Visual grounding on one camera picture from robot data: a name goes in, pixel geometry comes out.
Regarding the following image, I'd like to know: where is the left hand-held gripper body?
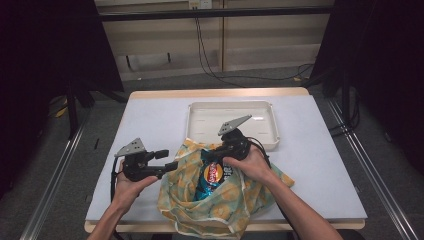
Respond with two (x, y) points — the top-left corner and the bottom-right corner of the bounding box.
(114, 137), (168, 183)

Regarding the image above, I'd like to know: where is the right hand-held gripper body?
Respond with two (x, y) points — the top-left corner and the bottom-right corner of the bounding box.
(218, 114), (253, 160)

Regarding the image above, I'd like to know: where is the blue chip packet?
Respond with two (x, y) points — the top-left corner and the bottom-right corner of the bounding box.
(193, 148), (246, 202)

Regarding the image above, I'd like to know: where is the white plastic tray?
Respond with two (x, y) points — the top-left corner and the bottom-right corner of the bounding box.
(185, 100), (280, 152)

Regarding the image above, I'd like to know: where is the fruit print cloth bag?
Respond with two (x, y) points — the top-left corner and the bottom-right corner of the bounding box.
(157, 138), (296, 239)

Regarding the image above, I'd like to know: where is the person's left hand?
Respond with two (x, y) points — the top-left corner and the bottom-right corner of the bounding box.
(112, 159), (160, 215)

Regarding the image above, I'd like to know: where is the person's right hand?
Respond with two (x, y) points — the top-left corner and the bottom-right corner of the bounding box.
(222, 145), (284, 188)

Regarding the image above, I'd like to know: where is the black stand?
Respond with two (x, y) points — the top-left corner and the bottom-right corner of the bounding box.
(339, 66), (362, 134)
(64, 79), (88, 140)

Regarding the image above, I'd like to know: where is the yellow tape piece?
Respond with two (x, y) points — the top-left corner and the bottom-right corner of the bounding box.
(54, 106), (70, 119)

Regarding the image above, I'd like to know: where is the dark curtain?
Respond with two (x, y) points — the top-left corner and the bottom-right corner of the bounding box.
(0, 0), (125, 198)
(308, 0), (424, 174)

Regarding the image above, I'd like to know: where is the black horizontal bar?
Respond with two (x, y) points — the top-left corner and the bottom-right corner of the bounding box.
(98, 5), (334, 23)

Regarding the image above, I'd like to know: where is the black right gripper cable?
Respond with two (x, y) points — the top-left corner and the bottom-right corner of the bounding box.
(246, 135), (273, 169)

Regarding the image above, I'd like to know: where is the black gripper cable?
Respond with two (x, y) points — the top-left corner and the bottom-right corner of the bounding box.
(246, 135), (273, 169)
(109, 156), (121, 204)

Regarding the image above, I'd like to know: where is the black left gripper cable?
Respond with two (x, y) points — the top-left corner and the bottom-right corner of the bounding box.
(109, 156), (121, 204)

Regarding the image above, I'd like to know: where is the black wall cable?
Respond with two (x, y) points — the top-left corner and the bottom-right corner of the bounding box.
(196, 16), (316, 82)
(194, 16), (248, 88)

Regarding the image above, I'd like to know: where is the metal floor rail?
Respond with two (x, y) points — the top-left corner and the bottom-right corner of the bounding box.
(19, 109), (92, 240)
(325, 99), (422, 240)

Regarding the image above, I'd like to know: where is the black floor cable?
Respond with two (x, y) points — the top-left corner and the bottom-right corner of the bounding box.
(328, 93), (362, 138)

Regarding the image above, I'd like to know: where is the white wall socket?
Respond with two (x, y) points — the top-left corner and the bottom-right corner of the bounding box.
(188, 0), (213, 10)

